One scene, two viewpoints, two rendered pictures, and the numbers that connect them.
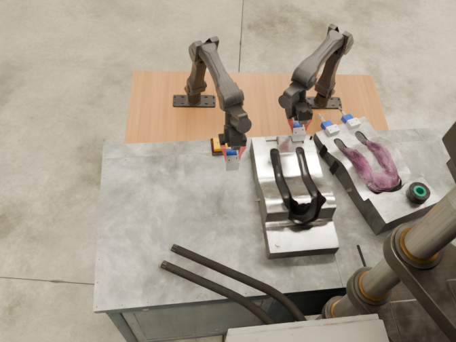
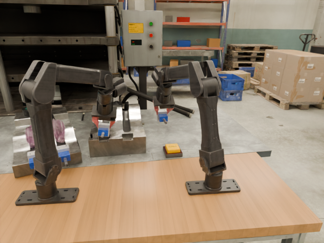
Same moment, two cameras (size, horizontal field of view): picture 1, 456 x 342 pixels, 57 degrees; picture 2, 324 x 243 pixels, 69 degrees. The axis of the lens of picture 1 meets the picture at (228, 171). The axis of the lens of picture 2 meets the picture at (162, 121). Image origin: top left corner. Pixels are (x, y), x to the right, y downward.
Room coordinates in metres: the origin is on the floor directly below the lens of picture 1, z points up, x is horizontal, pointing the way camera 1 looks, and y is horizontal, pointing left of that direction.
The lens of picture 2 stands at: (2.06, 0.01, 1.37)
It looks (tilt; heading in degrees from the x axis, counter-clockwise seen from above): 22 degrees down; 181
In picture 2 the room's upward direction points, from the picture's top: 1 degrees clockwise
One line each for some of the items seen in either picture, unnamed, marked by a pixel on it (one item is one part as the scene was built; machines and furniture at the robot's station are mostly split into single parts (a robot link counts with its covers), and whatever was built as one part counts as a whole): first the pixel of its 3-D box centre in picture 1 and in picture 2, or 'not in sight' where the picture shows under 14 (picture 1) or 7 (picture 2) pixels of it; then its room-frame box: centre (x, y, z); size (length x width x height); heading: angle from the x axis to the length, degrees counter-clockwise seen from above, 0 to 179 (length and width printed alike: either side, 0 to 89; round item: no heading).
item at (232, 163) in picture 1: (231, 153); (163, 118); (0.96, 0.00, 0.93); 0.13 x 0.05 x 0.05; 12
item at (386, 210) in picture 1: (372, 167); (45, 135); (1.01, -0.59, 0.86); 0.50 x 0.26 x 0.11; 29
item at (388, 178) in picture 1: (373, 161); (45, 127); (1.01, -0.59, 0.90); 0.26 x 0.18 x 0.08; 29
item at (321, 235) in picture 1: (292, 189); (117, 122); (0.86, -0.26, 0.87); 0.50 x 0.26 x 0.14; 12
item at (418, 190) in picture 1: (418, 193); (30, 111); (0.87, -0.73, 0.93); 0.08 x 0.08 x 0.04
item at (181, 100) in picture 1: (194, 96); (213, 179); (1.32, 0.19, 0.84); 0.20 x 0.07 x 0.08; 97
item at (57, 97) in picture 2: not in sight; (49, 88); (0.18, -0.95, 0.87); 0.50 x 0.27 x 0.17; 12
